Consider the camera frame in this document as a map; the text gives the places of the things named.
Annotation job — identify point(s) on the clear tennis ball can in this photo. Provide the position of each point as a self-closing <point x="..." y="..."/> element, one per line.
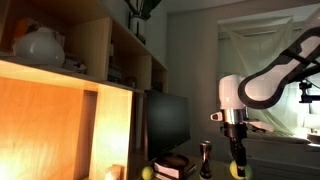
<point x="205" y="160"/>

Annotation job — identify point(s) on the yellow-green tennis ball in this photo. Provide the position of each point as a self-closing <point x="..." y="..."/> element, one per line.
<point x="248" y="171"/>
<point x="147" y="173"/>

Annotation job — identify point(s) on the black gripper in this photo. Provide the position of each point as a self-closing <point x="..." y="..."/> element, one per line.
<point x="235" y="131"/>

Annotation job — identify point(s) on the wooden desk shelf unit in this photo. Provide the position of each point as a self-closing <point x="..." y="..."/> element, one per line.
<point x="110" y="133"/>

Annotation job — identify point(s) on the cardboard box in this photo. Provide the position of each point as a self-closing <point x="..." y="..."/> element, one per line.
<point x="313" y="138"/>

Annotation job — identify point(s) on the white plant pot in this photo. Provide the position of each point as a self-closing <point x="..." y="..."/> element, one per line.
<point x="137" y="28"/>

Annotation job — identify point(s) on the black stereo camera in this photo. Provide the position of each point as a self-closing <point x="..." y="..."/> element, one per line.
<point x="305" y="85"/>

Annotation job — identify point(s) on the dark clutter pile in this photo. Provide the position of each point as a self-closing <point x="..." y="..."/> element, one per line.
<point x="75" y="65"/>

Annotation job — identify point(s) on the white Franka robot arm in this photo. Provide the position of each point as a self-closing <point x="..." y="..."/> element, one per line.
<point x="230" y="93"/>

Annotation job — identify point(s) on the white draped sheet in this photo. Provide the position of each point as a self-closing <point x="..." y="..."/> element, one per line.
<point x="260" y="50"/>

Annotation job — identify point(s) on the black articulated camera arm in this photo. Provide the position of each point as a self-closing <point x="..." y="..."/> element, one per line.
<point x="310" y="98"/>

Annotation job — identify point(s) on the black computer monitor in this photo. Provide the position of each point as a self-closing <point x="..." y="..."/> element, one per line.
<point x="166" y="123"/>

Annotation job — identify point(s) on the white bed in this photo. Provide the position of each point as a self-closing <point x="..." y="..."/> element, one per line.
<point x="283" y="139"/>

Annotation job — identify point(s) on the green leafy plant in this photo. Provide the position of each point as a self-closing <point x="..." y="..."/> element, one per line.
<point x="143" y="6"/>

